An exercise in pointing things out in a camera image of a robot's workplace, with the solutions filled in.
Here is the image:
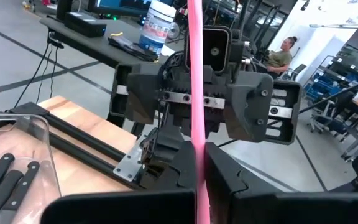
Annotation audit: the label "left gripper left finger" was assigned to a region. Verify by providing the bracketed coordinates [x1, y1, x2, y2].
[140, 141, 198, 192]

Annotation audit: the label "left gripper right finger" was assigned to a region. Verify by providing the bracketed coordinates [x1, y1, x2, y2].
[204, 142, 280, 224]

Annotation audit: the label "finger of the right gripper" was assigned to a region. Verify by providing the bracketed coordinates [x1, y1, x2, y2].
[223, 73, 275, 144]
[125, 73, 162, 126]

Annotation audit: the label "pink silicone spatula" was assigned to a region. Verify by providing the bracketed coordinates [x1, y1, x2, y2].
[186, 0, 211, 224]

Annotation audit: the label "narrow steel knife black handle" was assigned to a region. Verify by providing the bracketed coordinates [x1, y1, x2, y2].
[1, 161, 40, 212]

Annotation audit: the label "grey black work gloves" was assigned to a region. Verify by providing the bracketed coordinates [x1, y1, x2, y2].
[107, 32, 160, 62]

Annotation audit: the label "person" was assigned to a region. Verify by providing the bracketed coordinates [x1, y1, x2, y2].
[263, 35, 298, 79]

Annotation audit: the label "black office chair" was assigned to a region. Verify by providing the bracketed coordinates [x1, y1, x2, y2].
[280, 63, 308, 82]

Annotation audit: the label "grey computer workstation cart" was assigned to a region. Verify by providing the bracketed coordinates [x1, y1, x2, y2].
[39, 14, 180, 138]

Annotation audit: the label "blue white canister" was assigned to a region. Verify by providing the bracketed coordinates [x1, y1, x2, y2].
[137, 0, 177, 57]

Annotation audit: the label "shelf rack with blue bins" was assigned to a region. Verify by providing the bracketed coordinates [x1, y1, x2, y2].
[302, 46, 358, 108]

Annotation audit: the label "blue-screen computer monitor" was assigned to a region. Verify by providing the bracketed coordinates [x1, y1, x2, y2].
[56, 0, 175, 21]

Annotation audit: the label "black desktop computer box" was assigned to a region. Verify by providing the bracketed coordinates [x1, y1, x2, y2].
[63, 11, 108, 39]

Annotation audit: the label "clear plastic storage bin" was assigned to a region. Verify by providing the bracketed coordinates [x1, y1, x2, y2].
[0, 113, 62, 224]

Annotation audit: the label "white ceiling light bar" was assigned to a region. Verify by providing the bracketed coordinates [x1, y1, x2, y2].
[308, 22, 358, 32]

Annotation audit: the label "silver frame bracket plate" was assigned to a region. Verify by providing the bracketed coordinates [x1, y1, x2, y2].
[112, 133, 147, 183]

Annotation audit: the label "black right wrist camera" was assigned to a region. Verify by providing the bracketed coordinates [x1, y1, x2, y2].
[184, 25, 232, 75]

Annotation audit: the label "black cart cable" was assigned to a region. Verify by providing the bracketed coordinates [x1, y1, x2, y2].
[12, 29, 65, 110]

